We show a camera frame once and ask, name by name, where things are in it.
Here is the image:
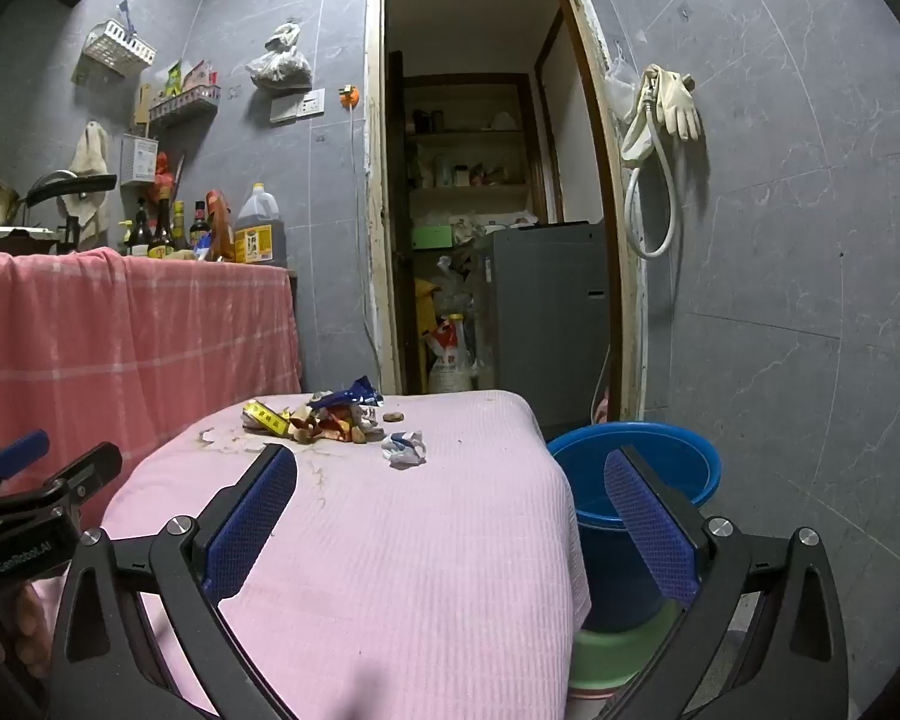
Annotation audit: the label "blue snack wrapper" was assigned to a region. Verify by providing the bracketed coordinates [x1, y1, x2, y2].
[311, 376, 383, 410]

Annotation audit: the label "white red rice sack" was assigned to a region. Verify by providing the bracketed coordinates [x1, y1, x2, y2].
[427, 315, 475, 393]

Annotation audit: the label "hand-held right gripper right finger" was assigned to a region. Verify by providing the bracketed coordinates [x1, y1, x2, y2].
[602, 444, 852, 720]

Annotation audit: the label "crumpled white blue paper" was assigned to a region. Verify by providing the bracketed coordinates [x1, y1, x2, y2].
[381, 431, 428, 468]

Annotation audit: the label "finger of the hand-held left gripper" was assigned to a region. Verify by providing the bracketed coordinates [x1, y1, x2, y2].
[0, 442, 123, 520]
[0, 430, 50, 500]

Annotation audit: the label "clear plastic bags bundle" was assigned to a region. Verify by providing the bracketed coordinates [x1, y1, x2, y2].
[439, 255, 482, 316]

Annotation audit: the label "wooden door frame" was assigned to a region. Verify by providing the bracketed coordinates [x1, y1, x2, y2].
[365, 0, 650, 421]

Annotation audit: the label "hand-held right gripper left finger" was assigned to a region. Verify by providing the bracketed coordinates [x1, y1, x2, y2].
[45, 442, 301, 720]

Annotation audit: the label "person's left hand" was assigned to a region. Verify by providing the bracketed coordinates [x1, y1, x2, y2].
[11, 577, 65, 680]

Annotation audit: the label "wall socket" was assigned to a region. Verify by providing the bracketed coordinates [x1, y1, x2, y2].
[270, 88, 326, 125]

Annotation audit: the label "large oil jug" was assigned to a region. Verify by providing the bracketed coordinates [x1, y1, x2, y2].
[234, 182, 288, 267]

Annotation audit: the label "white hose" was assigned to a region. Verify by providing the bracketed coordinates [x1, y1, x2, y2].
[619, 67, 680, 261]

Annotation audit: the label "blue plastic bucket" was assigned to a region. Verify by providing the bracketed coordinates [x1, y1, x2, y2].
[546, 422, 722, 635]

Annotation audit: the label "wooden shelf unit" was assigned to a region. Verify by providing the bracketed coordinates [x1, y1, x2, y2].
[401, 75, 541, 226]

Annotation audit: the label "white wall rack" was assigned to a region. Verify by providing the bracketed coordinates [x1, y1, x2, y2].
[148, 86, 221, 128]

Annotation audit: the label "white stove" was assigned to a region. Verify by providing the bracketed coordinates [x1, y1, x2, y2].
[0, 225, 57, 256]

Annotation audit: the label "metal utensil holder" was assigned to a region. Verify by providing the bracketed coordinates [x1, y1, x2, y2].
[120, 133, 158, 187]

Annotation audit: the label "yellow wrapper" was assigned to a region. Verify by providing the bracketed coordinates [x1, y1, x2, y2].
[241, 401, 290, 437]

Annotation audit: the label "pink checked cloth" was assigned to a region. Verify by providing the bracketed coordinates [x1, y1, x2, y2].
[0, 247, 302, 496]

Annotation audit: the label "cream rubber gloves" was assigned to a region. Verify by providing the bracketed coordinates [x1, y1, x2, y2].
[640, 64, 702, 142]

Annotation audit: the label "pile of wrappers and scraps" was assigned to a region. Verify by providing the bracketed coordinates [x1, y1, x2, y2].
[289, 403, 383, 442]

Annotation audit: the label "green plastic basin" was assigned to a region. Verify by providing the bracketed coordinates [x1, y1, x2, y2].
[568, 600, 683, 691]

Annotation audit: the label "hanging cream cloth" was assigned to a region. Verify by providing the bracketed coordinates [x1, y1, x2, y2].
[56, 120, 112, 241]

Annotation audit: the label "dark wooden door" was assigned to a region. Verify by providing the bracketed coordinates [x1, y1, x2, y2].
[386, 51, 421, 395]

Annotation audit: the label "grey washing machine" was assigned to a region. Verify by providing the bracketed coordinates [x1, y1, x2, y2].
[474, 223, 612, 421]

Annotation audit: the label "white plastic basket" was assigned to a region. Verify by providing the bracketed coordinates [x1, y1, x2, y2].
[82, 20, 157, 77]

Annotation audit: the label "pink ribbed blanket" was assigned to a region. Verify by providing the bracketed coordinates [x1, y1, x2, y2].
[101, 390, 593, 720]

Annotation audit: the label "clear hanging plastic bag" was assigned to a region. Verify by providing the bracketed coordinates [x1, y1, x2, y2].
[604, 45, 642, 125]

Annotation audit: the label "yellow bag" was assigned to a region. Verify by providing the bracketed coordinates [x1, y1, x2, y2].
[414, 277, 443, 338]

